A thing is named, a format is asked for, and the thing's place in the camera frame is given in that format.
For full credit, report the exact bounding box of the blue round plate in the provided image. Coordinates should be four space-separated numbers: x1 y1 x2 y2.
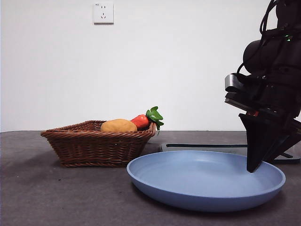
127 150 286 213

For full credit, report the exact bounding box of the orange carrot with green leaves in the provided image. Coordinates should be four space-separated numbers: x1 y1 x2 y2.
130 106 165 136

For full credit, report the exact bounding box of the tan potato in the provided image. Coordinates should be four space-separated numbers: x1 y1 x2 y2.
100 119 138 133

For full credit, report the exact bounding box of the brown wicker basket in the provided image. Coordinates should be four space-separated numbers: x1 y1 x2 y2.
40 120 157 168

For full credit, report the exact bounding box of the pale grey camera box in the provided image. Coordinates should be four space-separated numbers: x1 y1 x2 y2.
224 73 245 93

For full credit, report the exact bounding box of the black cable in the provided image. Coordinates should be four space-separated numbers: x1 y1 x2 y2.
260 0 280 38

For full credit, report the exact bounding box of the white wall power socket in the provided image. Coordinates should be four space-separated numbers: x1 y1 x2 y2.
94 1 114 24

